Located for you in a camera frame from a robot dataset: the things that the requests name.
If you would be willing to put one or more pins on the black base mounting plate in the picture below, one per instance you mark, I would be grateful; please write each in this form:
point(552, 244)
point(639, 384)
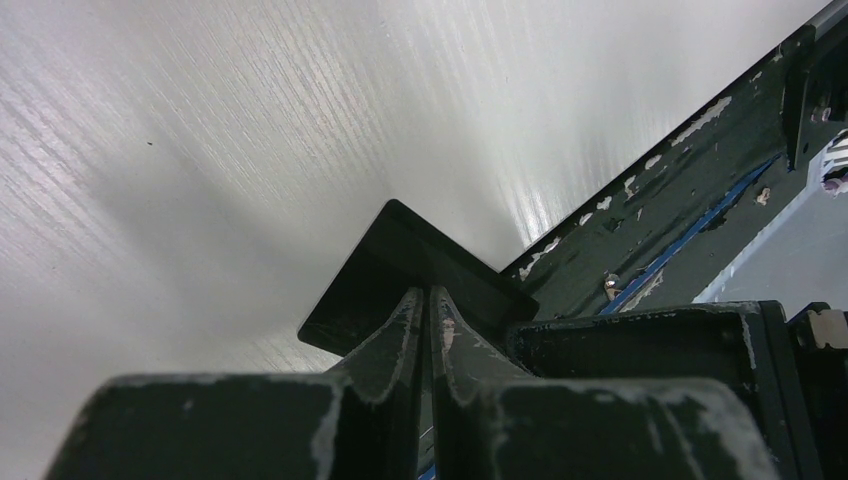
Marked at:
point(664, 229)

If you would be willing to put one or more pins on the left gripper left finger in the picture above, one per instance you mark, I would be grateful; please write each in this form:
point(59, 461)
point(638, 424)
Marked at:
point(358, 420)

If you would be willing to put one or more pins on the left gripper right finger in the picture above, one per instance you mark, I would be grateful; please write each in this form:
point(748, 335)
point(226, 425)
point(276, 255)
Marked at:
point(496, 420)

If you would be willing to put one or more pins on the thin card seen edge-on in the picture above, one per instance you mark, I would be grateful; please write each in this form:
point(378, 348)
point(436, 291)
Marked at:
point(400, 250)

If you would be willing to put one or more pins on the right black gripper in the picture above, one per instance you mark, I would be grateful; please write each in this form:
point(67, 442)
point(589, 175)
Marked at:
point(790, 372)

